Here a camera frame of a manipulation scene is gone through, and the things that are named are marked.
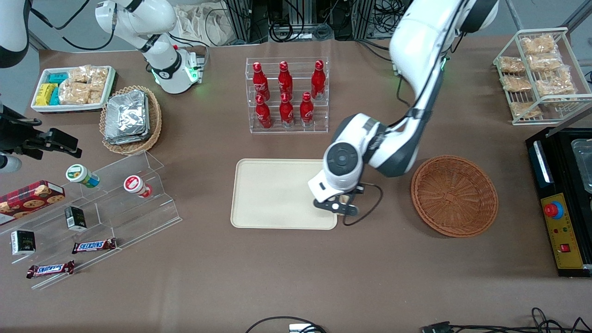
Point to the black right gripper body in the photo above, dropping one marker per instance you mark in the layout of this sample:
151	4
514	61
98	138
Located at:
17	138

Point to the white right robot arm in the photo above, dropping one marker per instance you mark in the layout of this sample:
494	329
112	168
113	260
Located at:
138	18

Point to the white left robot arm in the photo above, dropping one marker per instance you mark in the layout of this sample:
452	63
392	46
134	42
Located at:
416	41

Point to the cream plastic tray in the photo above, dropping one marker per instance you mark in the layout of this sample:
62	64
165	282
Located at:
273	194

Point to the foil wrapped sandwich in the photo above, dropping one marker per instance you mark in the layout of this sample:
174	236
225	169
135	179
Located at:
125	115
147	132

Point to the light wicker basket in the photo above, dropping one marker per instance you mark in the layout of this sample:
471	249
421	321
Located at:
155	125

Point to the brown wicker basket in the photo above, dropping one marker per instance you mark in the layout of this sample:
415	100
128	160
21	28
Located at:
455	196

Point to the white plastic snack bin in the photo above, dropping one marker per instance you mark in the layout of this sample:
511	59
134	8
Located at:
37	107

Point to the green sunflower yogurt cup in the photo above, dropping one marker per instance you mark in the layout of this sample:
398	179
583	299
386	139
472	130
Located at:
79	174

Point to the teal snack packet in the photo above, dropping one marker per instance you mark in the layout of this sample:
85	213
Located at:
55	97
58	77

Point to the yellow snack packet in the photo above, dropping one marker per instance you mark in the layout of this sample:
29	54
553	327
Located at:
44	94

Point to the rice cracker snack bag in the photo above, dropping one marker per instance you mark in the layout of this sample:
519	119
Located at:
79	74
95	95
73	94
99	76

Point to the red tartan cookie box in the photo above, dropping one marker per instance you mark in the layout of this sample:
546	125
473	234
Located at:
27	199

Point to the clear acrylic bottle rack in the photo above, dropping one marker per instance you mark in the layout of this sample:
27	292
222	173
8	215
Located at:
319	118

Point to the small black carton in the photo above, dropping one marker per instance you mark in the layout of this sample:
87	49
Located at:
23	243
75	218

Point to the red cola bottle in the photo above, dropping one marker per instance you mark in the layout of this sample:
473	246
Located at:
285	79
318	79
306	108
263	112
259	79
286	111

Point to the red lidded yogurt cup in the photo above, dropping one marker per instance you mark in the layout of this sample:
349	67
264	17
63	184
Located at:
135	185

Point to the clear acrylic stepped stand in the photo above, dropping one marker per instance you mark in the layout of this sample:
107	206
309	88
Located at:
115	217

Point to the Snickers chocolate bar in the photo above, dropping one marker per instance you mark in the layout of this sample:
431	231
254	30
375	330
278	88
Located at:
50	269
94	245

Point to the white plug adapter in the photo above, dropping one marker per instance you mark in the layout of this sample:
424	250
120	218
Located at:
303	328

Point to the white cloth bag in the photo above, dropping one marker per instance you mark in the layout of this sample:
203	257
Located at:
199	23

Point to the clear fried snack bag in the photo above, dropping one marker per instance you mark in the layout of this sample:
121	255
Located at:
546	61
525	109
539	44
516	83
555	86
511	64

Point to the red emergency stop button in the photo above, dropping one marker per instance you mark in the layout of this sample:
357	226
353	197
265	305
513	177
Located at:
552	209

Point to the black appliance yellow panel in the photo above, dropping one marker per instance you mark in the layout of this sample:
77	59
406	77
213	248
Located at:
562	175

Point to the clear plastic container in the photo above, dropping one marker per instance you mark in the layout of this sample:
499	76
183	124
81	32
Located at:
583	162

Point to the small red rocker switch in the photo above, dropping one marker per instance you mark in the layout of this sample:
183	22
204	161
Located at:
565	248

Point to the aluminium frame strut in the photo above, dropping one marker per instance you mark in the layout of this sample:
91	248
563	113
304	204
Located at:
576	118

